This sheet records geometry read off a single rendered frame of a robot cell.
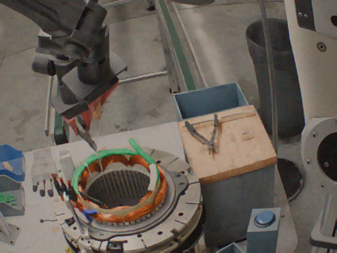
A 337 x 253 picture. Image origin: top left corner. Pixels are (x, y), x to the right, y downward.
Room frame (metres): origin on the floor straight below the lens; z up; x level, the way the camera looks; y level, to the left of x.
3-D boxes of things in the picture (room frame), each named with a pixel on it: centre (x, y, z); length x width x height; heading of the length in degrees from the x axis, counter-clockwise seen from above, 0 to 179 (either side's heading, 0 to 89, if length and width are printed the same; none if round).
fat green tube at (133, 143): (0.87, 0.06, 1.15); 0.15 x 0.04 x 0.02; 8
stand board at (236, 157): (1.00, -0.12, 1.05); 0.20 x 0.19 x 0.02; 5
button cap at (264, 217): (0.75, -0.17, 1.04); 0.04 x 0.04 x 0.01
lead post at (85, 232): (0.73, 0.20, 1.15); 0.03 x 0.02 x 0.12; 0
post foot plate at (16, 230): (1.04, 0.57, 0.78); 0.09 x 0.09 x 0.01; 67
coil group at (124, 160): (0.92, 0.12, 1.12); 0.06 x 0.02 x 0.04; 98
